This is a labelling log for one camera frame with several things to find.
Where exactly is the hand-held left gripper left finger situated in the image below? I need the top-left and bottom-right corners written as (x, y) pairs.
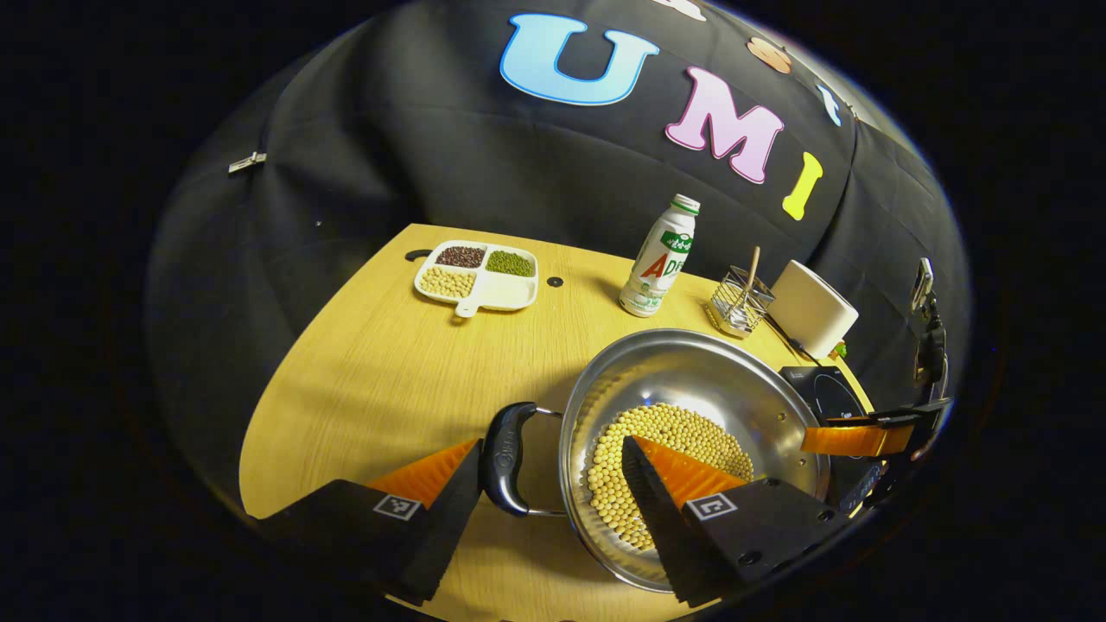
top-left (259, 436), bottom-right (485, 607)

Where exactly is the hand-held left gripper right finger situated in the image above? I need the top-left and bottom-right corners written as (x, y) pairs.
top-left (620, 435), bottom-right (856, 607)

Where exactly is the black induction cooktop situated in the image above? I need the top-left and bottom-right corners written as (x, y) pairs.
top-left (778, 365), bottom-right (887, 515)

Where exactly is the steel pot with black handles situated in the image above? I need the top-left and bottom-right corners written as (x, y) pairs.
top-left (480, 328), bottom-right (832, 595)

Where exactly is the white toaster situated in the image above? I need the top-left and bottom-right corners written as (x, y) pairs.
top-left (766, 260), bottom-right (860, 360)

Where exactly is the clear utensil holder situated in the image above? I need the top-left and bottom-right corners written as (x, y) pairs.
top-left (707, 265), bottom-right (776, 338)

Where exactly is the white divided bean dish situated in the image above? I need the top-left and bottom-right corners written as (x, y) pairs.
top-left (414, 239), bottom-right (540, 319)

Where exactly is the white drink bottle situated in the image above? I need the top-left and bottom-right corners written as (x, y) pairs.
top-left (619, 194), bottom-right (702, 319)

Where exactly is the black backdrop cloth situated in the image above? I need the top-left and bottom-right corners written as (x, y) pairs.
top-left (147, 0), bottom-right (970, 519)

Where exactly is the black toaster cable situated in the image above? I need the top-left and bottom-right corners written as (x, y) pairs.
top-left (765, 315), bottom-right (817, 359)

